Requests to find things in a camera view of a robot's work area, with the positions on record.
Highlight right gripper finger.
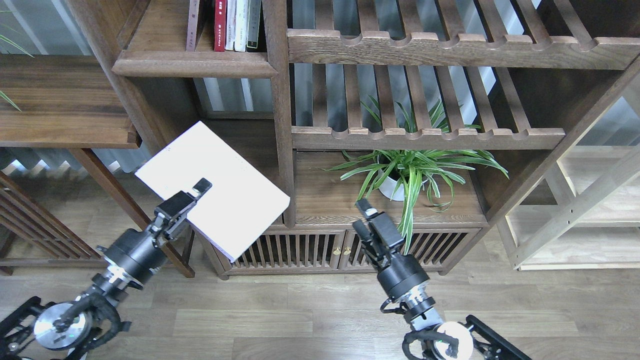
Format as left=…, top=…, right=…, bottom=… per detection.
left=355, top=198, right=404, bottom=251
left=352, top=219, right=376, bottom=261

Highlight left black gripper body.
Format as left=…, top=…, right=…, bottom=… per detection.
left=96, top=216, right=194, bottom=291

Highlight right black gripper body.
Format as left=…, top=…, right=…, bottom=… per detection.
left=362, top=240, right=429, bottom=302

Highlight pale lavender book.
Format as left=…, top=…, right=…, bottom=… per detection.
left=135, top=121, right=290, bottom=262

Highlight dark maroon book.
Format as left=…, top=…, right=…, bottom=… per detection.
left=185, top=0, right=208, bottom=51

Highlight red paperback book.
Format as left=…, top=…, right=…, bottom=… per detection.
left=213, top=0, right=227, bottom=52

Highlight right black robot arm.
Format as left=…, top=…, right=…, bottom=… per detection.
left=353, top=199, right=528, bottom=360

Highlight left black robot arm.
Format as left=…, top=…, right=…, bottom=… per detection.
left=1, top=178, right=212, bottom=360

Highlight white plant pot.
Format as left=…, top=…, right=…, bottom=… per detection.
left=378, top=171, right=406, bottom=202

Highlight green spider plant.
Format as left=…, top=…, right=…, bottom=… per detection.
left=320, top=95, right=510, bottom=259

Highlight dark slatted wooden rack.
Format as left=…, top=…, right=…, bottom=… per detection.
left=1, top=170, right=130, bottom=272

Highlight dark wooden bookshelf cabinet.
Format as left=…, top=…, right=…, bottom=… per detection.
left=64, top=0, right=640, bottom=281

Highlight white striped upright book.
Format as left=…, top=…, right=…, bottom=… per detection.
left=233, top=0, right=250, bottom=52

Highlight grey dark upright book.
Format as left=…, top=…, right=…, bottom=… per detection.
left=246, top=0, right=262, bottom=52

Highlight green leaves at left edge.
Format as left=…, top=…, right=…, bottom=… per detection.
left=0, top=34, right=33, bottom=113

